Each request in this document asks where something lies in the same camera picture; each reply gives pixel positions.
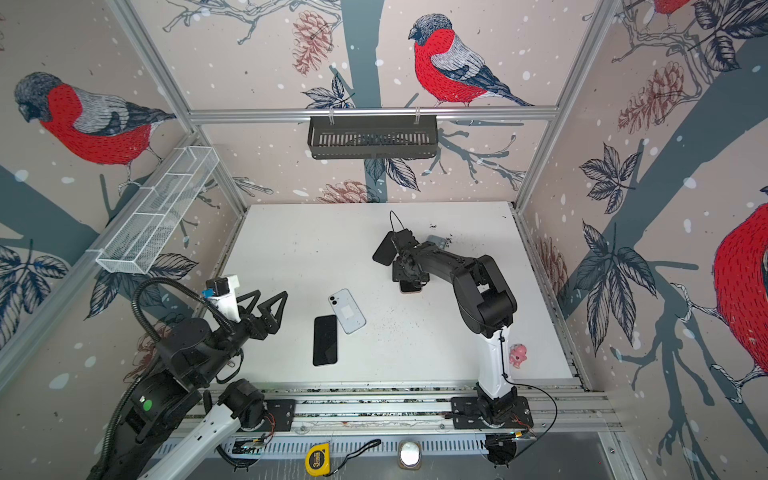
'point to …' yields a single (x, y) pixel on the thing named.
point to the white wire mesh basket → (138, 244)
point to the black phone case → (386, 251)
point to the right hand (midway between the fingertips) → (406, 278)
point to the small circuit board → (247, 446)
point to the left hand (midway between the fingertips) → (270, 294)
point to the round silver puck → (410, 455)
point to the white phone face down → (346, 311)
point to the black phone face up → (325, 340)
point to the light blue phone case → (438, 240)
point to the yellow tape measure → (318, 460)
